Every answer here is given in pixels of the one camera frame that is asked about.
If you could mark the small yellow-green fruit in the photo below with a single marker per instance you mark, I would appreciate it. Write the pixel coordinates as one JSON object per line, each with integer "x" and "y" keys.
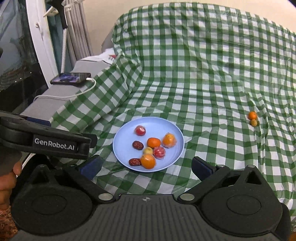
{"x": 148, "y": 150}

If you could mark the small brown-green fruit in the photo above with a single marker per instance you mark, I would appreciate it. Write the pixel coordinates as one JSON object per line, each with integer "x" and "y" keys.
{"x": 254, "y": 122}

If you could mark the light blue plate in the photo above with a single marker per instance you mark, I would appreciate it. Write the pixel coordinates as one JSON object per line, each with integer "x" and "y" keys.
{"x": 155, "y": 128}

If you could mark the small red fruit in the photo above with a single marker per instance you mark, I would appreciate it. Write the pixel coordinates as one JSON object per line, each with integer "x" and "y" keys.
{"x": 159, "y": 152}

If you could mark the small orange kumquat upper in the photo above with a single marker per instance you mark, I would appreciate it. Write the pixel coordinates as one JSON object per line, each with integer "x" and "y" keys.
{"x": 252, "y": 115}

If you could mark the dark red jujube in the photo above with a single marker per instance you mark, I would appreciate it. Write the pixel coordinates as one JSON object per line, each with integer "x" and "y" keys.
{"x": 135, "y": 162}
{"x": 138, "y": 145}

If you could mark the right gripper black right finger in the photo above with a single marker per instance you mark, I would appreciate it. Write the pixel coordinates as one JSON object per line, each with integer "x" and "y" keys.
{"x": 216, "y": 177}

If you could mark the orange fruit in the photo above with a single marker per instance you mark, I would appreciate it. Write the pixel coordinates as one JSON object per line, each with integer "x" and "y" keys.
{"x": 169, "y": 140}

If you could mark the small orange tangerine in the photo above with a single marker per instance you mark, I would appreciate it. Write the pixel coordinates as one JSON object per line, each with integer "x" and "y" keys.
{"x": 153, "y": 142}

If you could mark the grey sofa armrest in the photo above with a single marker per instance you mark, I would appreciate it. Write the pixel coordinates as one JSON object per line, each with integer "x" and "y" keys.
{"x": 45, "y": 108}

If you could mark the person's left hand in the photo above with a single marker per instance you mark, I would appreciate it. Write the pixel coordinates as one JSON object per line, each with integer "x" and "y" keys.
{"x": 7, "y": 183}

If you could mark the white printed pillow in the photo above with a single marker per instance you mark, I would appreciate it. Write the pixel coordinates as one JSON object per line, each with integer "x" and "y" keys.
{"x": 108, "y": 57}

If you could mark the orange patterned clothing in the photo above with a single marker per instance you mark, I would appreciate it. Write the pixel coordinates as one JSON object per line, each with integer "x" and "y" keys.
{"x": 7, "y": 226}

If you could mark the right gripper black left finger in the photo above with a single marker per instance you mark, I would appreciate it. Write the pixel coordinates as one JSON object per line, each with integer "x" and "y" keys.
{"x": 68, "y": 183}

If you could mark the dark red jujube upper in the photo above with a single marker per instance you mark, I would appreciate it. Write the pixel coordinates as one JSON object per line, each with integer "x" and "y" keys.
{"x": 138, "y": 145}

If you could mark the black smartphone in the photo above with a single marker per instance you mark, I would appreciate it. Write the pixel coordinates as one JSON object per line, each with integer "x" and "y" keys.
{"x": 71, "y": 78}

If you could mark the white door frame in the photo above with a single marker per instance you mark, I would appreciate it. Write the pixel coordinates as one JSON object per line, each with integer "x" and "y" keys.
{"x": 41, "y": 38}

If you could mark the green white checkered cloth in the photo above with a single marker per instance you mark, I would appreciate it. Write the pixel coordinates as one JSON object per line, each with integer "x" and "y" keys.
{"x": 205, "y": 68}

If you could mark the red tomato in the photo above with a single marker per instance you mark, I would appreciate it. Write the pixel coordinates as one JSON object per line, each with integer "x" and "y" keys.
{"x": 140, "y": 130}

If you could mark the dark red jujube lower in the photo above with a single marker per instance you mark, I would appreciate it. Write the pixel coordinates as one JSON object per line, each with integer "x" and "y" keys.
{"x": 135, "y": 162}

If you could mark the metal pole black handle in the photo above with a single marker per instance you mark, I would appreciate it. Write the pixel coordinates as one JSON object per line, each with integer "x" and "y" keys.
{"x": 58, "y": 5}

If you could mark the orange tangerine with stem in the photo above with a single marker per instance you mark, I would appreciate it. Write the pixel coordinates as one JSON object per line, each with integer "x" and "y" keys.
{"x": 148, "y": 161}

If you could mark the grey curtain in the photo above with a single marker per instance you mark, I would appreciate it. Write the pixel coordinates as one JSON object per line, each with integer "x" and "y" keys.
{"x": 78, "y": 44}

